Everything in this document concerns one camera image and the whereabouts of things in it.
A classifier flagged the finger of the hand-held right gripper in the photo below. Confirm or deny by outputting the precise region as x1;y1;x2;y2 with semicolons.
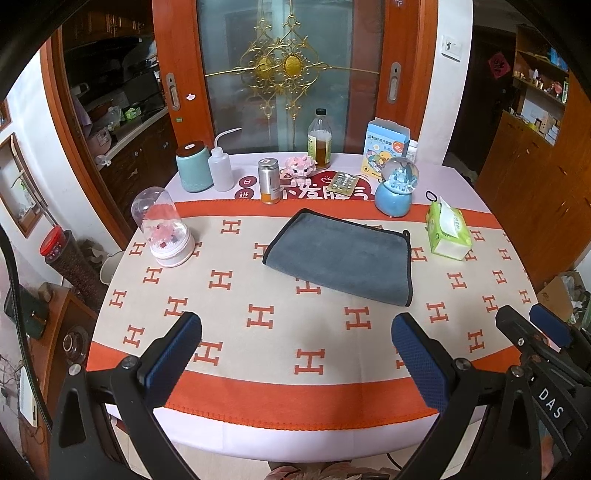
496;306;561;370
529;304;591;370

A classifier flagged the red lidded jar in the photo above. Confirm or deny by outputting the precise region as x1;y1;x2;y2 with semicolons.
39;227;65;260

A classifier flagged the white squeeze bottle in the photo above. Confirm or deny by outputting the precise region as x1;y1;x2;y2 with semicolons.
208;128;243;192

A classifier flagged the silver orange can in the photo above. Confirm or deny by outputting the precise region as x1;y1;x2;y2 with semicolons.
258;158;281;205

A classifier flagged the red lid jar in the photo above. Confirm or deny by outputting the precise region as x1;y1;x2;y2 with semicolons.
45;230;106;311

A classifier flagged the glass dome with pink flower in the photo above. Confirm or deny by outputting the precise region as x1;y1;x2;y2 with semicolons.
131;186;197;268

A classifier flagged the cream orange printed blanket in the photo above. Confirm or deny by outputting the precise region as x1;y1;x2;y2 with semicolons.
87;199;539;426

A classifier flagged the glass bottle with amber liquid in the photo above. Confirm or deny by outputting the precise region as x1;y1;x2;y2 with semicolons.
307;108;333;171

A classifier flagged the white printed tablecloth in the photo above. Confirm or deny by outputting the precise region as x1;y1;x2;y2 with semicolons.
104;152;509;463

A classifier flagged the wooden kitchen cabinet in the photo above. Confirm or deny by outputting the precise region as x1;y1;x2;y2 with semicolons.
62;108;178;232

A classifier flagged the green tissue pack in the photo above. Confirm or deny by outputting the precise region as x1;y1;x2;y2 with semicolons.
425;196;472;260

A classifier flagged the white wall switch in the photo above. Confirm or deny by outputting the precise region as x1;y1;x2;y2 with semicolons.
441;34;464;61

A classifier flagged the pink block toy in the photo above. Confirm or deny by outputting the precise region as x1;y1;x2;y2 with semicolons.
280;155;317;179

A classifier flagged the blue printed carton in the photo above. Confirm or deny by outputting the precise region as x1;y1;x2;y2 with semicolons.
360;119;411;180

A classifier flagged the glass door with gold ornament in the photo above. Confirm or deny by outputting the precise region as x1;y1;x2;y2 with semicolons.
151;0;439;155

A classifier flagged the cardboard box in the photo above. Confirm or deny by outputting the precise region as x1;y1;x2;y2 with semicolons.
538;272;585;324

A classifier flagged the teal canister with dark lid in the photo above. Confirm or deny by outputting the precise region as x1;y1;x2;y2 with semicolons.
175;141;215;193

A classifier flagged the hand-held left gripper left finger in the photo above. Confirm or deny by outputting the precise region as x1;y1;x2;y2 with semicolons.
48;311;203;480

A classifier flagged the wooden shelf cabinet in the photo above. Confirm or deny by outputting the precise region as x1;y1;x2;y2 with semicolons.
475;25;591;287

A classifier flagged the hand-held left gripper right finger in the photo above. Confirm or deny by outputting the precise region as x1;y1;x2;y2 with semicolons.
392;312;542;480

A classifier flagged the pill blister pack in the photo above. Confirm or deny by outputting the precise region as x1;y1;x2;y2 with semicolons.
327;172;360;195

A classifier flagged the grey towel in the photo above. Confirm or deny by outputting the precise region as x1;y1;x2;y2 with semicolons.
262;209;413;307

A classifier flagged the blue snow globe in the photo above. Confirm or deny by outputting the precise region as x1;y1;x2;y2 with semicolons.
374;157;420;217

